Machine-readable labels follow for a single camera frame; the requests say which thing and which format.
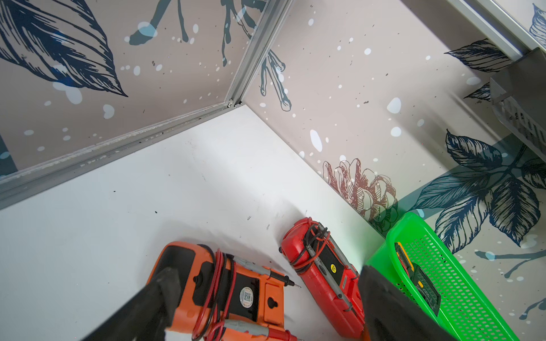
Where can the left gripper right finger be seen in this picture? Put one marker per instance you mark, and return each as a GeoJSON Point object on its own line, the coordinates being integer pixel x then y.
{"type": "Point", "coordinates": [390, 315]}

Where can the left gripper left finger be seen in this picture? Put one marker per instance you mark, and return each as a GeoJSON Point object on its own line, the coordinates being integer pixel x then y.
{"type": "Point", "coordinates": [148, 314]}

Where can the yellow multimeter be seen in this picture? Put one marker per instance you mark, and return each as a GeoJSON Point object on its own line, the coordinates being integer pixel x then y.
{"type": "Point", "coordinates": [419, 280]}

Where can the green plastic basket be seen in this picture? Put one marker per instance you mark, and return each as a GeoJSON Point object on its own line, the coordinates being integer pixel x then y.
{"type": "Point", "coordinates": [465, 312]}

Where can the orange multimeter with leads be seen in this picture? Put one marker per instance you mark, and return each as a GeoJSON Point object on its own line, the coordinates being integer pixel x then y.
{"type": "Point", "coordinates": [224, 297]}

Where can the red multimeter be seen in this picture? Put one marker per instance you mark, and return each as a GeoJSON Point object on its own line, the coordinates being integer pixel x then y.
{"type": "Point", "coordinates": [330, 278]}

